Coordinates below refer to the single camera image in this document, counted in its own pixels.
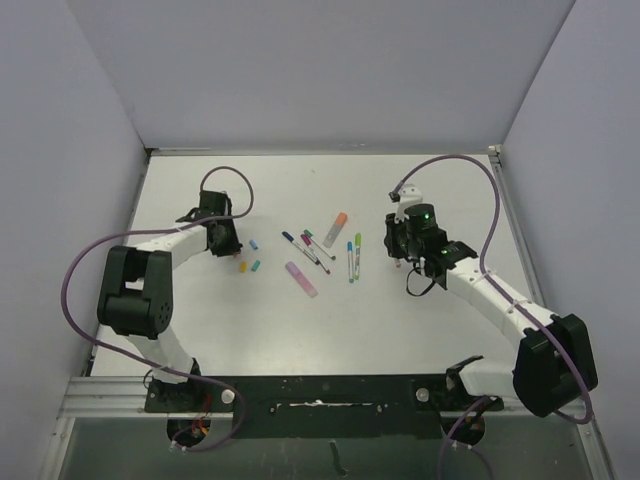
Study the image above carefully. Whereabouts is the light blue cap pen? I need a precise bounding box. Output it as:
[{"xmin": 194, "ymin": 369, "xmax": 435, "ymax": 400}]
[{"xmin": 347, "ymin": 241, "xmax": 355, "ymax": 283}]

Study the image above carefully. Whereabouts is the green cap marker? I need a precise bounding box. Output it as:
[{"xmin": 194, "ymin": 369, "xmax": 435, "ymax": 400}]
[{"xmin": 303, "ymin": 229, "xmax": 337, "ymax": 261}]

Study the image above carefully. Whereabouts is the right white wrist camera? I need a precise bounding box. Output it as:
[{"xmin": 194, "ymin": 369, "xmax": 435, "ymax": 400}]
[{"xmin": 388, "ymin": 183, "xmax": 423, "ymax": 224}]

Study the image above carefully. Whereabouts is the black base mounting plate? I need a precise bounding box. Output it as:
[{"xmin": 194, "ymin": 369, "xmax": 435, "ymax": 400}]
[{"xmin": 144, "ymin": 374, "xmax": 475, "ymax": 439}]

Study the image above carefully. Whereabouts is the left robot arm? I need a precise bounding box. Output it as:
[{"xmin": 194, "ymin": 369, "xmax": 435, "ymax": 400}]
[{"xmin": 97, "ymin": 190, "xmax": 242, "ymax": 411}]

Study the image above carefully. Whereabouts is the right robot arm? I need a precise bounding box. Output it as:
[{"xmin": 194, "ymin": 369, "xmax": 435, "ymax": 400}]
[{"xmin": 384, "ymin": 204, "xmax": 598, "ymax": 417}]

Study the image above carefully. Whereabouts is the orange cap highlighter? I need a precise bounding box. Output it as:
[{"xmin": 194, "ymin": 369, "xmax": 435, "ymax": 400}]
[{"xmin": 323, "ymin": 212, "xmax": 348, "ymax": 248}]

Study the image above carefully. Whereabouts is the pink highlighter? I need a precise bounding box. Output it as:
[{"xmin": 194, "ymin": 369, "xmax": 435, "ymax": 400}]
[{"xmin": 285, "ymin": 262, "xmax": 318, "ymax": 298}]

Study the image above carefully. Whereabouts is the blue cap marker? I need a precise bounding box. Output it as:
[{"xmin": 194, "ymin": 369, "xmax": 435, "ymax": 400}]
[{"xmin": 281, "ymin": 231, "xmax": 319, "ymax": 265}]

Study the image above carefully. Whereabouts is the magenta cap marker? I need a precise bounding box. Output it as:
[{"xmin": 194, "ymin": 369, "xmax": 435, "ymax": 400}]
[{"xmin": 300, "ymin": 234, "xmax": 331, "ymax": 275}]

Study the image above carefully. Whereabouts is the lime green cap pen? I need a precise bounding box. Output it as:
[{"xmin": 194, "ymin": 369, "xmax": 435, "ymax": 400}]
[{"xmin": 354, "ymin": 232, "xmax": 362, "ymax": 281}]

